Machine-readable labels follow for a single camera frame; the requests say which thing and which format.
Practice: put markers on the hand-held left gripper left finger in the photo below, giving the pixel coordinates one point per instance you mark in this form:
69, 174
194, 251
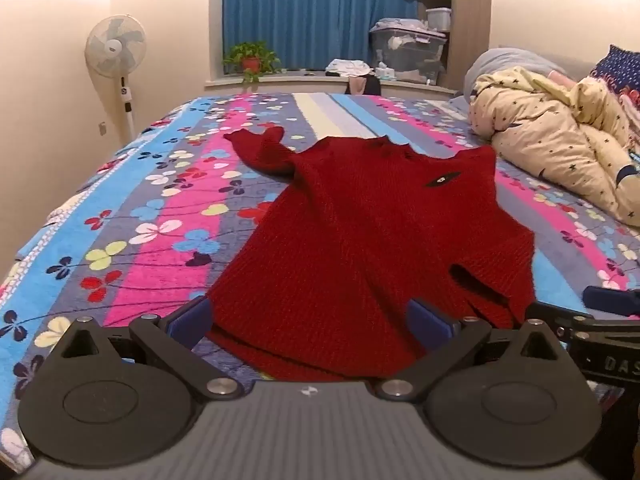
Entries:
186, 324

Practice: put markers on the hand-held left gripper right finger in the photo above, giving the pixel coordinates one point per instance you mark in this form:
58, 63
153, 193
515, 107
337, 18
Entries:
429, 325

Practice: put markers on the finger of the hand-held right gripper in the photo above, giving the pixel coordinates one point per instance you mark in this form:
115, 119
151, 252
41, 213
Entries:
612, 301
575, 319

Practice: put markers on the red knit sweater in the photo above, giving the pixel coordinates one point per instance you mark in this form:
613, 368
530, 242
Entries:
350, 240

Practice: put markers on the white clothes pile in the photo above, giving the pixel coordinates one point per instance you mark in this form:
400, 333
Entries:
347, 67

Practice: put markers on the flowered striped bed blanket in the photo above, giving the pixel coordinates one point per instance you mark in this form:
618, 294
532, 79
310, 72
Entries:
150, 260

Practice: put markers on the cream star print quilt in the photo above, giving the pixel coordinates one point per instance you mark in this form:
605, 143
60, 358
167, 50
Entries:
555, 135

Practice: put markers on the navy patterned pillow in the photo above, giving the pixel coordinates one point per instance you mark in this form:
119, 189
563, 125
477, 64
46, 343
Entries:
617, 67

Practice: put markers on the black bag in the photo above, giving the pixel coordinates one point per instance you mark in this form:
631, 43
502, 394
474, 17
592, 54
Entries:
372, 85

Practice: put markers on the pink cloth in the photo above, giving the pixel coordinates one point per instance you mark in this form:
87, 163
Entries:
356, 86

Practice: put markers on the grey pillow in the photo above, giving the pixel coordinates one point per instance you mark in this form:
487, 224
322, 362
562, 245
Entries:
500, 62

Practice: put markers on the potted green plant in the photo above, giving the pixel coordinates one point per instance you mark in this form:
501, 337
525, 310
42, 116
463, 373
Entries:
251, 60

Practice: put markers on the clear plastic storage bin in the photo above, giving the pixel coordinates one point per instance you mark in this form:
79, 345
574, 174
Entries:
407, 52

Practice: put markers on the white standing fan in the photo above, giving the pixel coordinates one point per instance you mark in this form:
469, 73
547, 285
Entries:
116, 45

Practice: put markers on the small white storage box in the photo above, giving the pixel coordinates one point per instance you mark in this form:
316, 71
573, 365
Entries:
439, 18

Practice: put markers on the wooden shelf unit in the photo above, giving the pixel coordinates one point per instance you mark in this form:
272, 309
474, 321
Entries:
470, 10

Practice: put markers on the blue curtain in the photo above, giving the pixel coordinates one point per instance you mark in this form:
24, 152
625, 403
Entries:
310, 10

